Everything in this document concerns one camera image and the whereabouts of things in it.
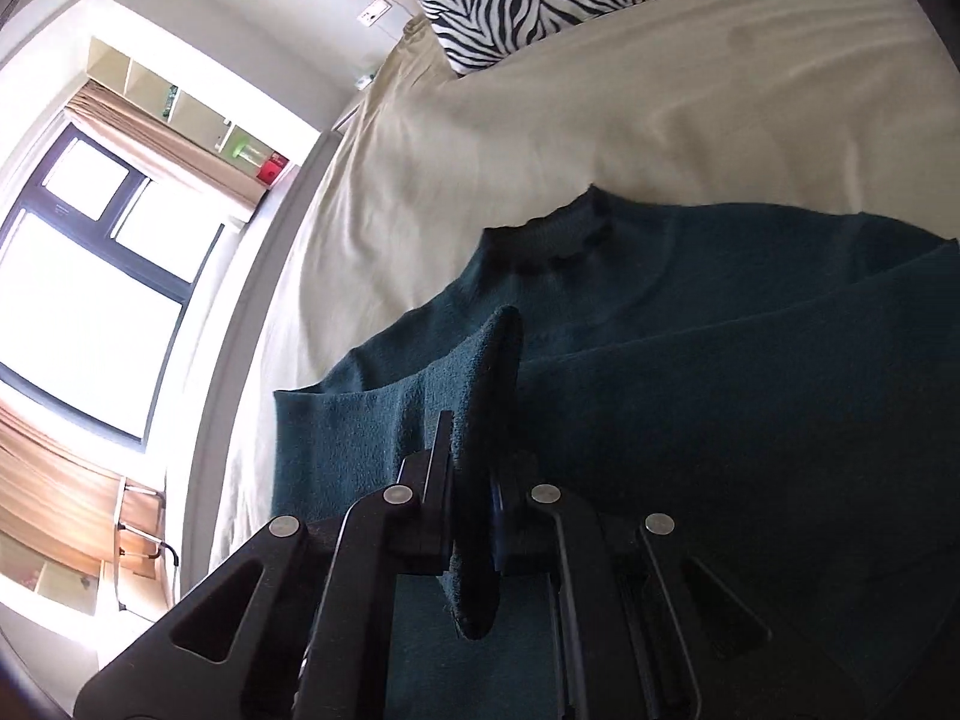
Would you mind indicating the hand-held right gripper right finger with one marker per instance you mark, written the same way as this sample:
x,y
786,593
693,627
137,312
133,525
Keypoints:
x,y
501,532

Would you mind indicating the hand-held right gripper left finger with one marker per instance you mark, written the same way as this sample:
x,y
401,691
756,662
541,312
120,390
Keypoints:
x,y
431,480

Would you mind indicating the dark teal knit sweater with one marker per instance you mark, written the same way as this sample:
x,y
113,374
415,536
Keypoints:
x,y
675,352

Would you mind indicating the white window ledge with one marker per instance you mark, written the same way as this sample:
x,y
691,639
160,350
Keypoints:
x,y
247,300

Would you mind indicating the red box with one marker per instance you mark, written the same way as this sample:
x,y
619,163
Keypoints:
x,y
272,167

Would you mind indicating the white nightstand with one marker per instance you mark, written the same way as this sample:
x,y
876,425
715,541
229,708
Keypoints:
x,y
351,112

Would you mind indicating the beige curtain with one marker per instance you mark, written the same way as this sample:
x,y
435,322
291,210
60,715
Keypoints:
x,y
172,142
52,487

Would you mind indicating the green lidded jar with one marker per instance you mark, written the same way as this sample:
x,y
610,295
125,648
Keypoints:
x,y
244,148

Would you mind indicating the black framed window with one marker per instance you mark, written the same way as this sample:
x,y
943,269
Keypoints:
x,y
112,255

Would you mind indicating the bed with beige sheet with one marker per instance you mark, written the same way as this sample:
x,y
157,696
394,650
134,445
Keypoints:
x,y
600,127

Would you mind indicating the white wall socket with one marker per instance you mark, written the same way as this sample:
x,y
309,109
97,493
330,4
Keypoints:
x,y
373,15

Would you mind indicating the white wall shelf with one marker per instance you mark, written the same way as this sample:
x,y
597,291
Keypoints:
x,y
150,82

